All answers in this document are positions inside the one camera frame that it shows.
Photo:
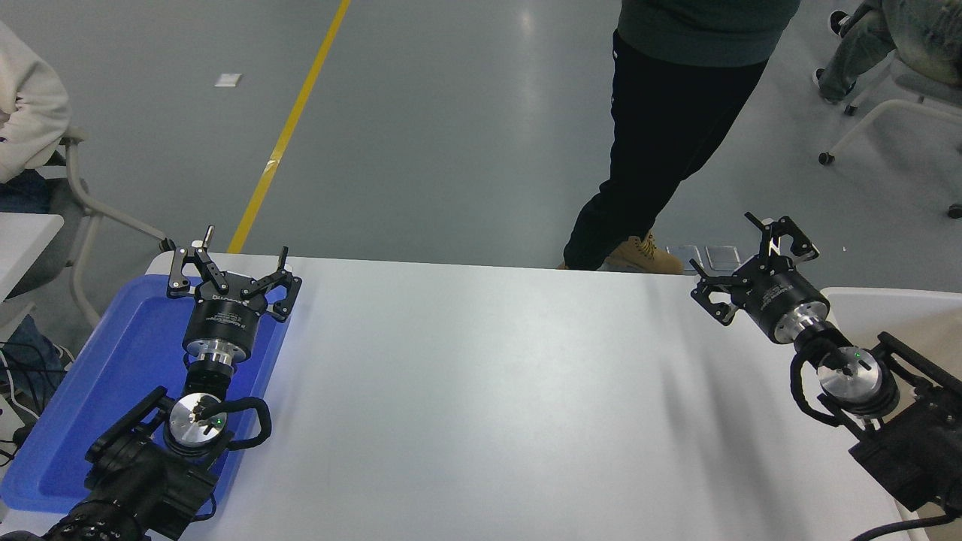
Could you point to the blue plastic tray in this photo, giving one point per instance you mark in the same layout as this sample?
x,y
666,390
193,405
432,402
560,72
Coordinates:
x,y
120,361

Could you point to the dark blue bag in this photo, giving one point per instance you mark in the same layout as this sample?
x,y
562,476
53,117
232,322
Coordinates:
x,y
34,361

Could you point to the large pale bin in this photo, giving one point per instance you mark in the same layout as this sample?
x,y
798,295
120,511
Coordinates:
x,y
864,315

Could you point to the clear plastic tray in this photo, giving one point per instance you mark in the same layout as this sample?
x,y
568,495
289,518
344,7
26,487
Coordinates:
x,y
685,257
723,257

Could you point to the seated person in white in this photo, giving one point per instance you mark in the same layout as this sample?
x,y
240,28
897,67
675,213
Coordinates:
x,y
26,105

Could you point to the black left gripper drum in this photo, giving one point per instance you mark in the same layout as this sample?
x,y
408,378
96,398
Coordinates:
x,y
224,321

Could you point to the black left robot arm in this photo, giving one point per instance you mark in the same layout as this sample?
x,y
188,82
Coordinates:
x,y
135,481

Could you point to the white side table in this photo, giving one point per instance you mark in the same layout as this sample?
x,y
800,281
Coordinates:
x,y
22,237

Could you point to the standing person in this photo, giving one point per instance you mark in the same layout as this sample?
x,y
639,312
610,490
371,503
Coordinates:
x,y
669,113

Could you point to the white frame chair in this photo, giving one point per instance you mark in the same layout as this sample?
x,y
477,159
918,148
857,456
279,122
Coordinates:
x,y
79,195

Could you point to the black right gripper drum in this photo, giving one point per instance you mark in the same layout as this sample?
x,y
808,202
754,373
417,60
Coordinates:
x,y
782,297

